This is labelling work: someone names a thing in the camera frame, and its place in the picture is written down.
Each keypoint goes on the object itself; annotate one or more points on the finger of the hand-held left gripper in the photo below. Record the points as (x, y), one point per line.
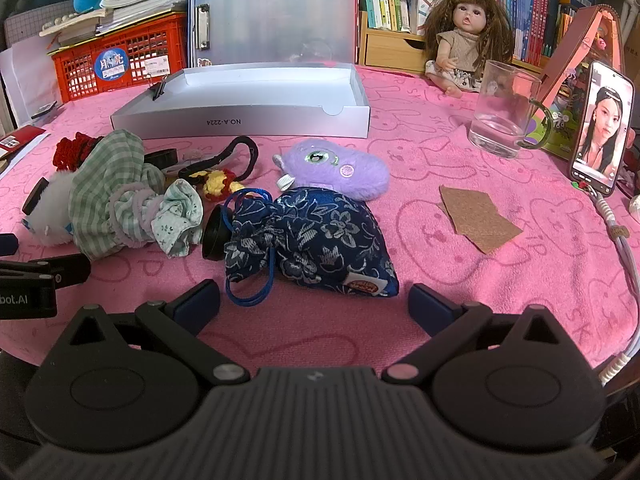
(50, 270)
(7, 245)

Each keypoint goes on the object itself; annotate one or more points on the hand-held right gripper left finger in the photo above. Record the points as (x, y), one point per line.
(197, 304)

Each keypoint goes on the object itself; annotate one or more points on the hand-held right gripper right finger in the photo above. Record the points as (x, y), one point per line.
(431, 305)

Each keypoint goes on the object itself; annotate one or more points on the white fluffy scrunchie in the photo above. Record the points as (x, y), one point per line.
(50, 210)

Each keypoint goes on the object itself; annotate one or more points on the black round compact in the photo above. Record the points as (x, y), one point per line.
(214, 235)

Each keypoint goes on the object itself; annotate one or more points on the pale green floral scrunchie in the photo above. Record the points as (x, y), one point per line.
(177, 220)

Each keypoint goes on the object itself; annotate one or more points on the mauve scrunchie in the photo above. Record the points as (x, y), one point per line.
(131, 215)

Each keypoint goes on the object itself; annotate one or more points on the green gingham scrunchie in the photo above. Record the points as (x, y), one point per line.
(107, 185)

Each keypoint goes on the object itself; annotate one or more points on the red knitted scrunchie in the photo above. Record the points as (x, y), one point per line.
(70, 152)

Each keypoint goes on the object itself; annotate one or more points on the purple plush toy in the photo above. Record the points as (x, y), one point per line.
(345, 172)

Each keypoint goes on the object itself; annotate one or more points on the silver cardboard box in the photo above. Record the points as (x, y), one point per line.
(240, 115)

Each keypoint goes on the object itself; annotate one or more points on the pink printed tablecloth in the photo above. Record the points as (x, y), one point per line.
(425, 280)

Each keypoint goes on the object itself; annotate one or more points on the brown cardboard pieces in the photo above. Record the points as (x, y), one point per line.
(475, 215)

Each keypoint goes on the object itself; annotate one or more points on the red envelope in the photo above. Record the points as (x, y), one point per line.
(20, 140)

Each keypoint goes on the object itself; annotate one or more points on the clear plastic hair clip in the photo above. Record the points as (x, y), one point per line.
(191, 156)

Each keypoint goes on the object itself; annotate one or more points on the clear glass mug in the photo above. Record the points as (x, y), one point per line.
(500, 110)

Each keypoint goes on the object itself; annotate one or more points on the black binder clip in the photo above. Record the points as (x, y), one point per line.
(160, 89)

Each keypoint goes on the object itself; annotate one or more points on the red plastic crate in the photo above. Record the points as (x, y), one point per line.
(140, 52)

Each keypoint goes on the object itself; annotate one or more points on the black smartphone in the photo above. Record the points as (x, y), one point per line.
(602, 130)

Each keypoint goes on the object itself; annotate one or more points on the wooden drawer organizer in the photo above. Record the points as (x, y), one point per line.
(395, 50)

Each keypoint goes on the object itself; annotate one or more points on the brown-haired baby doll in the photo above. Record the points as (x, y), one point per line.
(467, 42)

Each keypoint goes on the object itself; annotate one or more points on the stack of worn books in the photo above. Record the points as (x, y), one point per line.
(140, 0)

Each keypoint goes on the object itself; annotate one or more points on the pink cardboard house model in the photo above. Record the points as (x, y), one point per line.
(575, 45)

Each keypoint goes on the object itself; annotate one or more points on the row of upright books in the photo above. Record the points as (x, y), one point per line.
(500, 5)

